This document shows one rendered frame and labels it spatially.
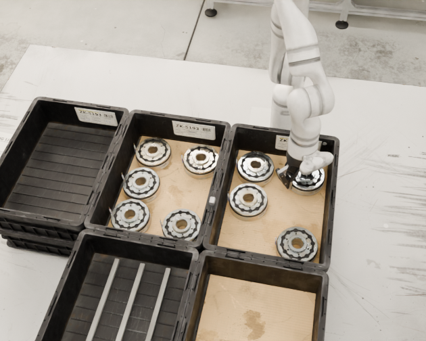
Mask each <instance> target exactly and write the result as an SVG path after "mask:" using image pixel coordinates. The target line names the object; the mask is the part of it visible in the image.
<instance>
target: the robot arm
mask: <svg viewBox="0 0 426 341"><path fill-rule="evenodd" d="M273 1H274V4H273V6H272V9H271V13H270V31H271V50H270V63H269V71H268V73H269V78H270V80H271V81H272V82H273V83H276V85H275V87H274V89H273V96H272V106H271V115H270V127H271V128H276V129H286V130H290V135H289V139H288V143H287V153H286V158H287V162H286V163H285V167H283V168H282V169H280V168H277V169H276V170H275V171H276V173H277V176H278V178H279V179H280V180H281V182H282V183H283V184H284V186H286V188H287V189H288V190H291V189H292V185H293V180H294V179H295V178H296V177H297V175H298V173H299V172H301V174H302V176H303V177H308V175H309V174H310V173H313V172H314V171H317V170H319V169H321V168H323V167H325V166H327V165H329V164H331V163H332V161H333V154H332V153H330V152H320V151H318V150H317V149H318V138H319V135H320V131H321V120H320V118H319V117H318V116H321V115H325V114H328V113H330V112H331V111H332V110H333V108H334V105H335V96H334V93H333V90H332V88H331V86H330V84H329V81H328V80H327V77H326V75H325V72H324V70H323V67H322V64H321V58H320V52H319V48H318V39H317V35H316V32H315V30H314V28H313V26H312V25H311V23H310V22H309V20H308V11H309V2H310V0H273ZM306 77H309V78H310V79H311V81H312V82H313V85H311V86H307V87H304V83H305V80H306Z"/></svg>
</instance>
